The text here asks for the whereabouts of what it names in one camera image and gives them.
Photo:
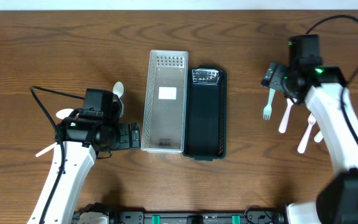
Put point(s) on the black perforated plastic basket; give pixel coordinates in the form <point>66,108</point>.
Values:
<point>206,113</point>

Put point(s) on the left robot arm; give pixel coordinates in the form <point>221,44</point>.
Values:
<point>80,137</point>

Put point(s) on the clear perforated plastic basket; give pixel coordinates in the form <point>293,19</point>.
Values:
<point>165,102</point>

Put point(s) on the white spoon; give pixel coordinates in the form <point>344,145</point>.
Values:
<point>284,122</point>
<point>118,90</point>

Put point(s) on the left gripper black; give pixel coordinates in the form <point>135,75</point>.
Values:
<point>129,135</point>

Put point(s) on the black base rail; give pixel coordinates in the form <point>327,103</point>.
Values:
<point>100,213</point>

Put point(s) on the white fork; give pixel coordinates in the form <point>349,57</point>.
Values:
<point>304,140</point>
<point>318,137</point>

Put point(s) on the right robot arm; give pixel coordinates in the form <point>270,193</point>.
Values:
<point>323,90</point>

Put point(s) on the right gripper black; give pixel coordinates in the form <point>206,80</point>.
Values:
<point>272,74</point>

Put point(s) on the white spoon horizontal left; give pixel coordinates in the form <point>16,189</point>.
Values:
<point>64,113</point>

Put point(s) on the white spoon diagonal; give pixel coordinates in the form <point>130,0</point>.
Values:
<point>45,150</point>

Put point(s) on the pale blue plastic fork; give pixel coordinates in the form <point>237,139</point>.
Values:
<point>268,108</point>

